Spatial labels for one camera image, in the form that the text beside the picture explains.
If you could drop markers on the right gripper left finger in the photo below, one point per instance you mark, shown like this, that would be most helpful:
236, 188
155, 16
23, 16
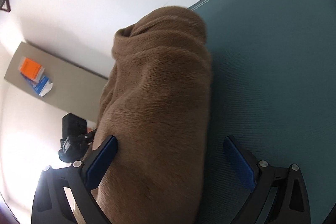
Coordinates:
50, 204

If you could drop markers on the blue white box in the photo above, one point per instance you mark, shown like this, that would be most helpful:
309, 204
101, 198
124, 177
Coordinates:
42, 87

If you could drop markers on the orange box on cabinet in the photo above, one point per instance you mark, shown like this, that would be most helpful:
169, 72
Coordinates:
31, 69

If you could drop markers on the grey tall cabinet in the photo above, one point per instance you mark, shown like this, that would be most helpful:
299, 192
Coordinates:
75, 90

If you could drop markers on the framed wall picture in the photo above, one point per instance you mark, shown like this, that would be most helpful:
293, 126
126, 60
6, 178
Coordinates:
6, 6

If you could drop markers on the brown fleece garment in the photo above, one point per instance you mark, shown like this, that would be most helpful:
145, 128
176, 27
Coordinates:
157, 104

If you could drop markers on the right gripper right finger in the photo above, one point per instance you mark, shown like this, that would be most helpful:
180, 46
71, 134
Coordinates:
290, 204

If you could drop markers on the teal table mat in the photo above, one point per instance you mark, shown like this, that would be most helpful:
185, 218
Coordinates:
274, 91

